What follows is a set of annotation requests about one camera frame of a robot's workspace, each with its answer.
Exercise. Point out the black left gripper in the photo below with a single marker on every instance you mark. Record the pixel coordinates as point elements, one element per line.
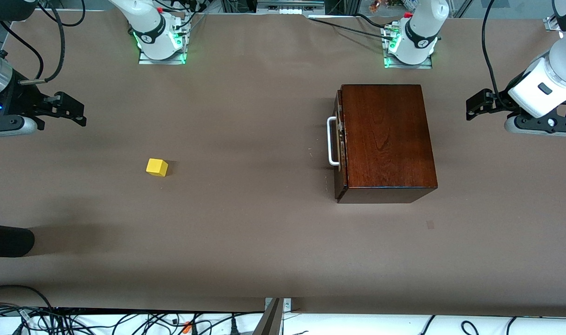
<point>502,99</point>

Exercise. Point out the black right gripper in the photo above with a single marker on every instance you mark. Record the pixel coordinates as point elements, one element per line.
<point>23,100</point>

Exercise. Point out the yellow wooden block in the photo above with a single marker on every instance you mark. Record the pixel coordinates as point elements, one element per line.
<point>156,167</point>

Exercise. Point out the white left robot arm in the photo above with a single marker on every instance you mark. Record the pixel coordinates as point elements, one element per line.
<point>422,23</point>

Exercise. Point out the dark brown wooden cabinet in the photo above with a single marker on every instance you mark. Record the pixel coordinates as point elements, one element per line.
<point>385,139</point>

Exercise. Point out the aluminium corner profile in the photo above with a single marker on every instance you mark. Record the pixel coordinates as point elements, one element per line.
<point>553,23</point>

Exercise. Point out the black foam cylinder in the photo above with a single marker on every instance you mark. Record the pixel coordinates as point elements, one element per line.
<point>8,240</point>

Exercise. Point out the orange plug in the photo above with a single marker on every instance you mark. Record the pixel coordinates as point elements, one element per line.
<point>187,327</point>

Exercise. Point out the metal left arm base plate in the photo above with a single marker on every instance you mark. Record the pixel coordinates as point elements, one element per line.
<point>408,66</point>

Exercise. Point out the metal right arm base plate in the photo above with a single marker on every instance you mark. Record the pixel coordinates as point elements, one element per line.
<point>162,61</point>

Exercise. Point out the aluminium frame rail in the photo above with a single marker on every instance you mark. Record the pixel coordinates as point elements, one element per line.
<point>289,3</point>

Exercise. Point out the small metal bracket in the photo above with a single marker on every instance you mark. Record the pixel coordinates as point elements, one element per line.
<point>287,304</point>

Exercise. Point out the aluminium post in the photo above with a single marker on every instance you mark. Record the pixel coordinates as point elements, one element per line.
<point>269,323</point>

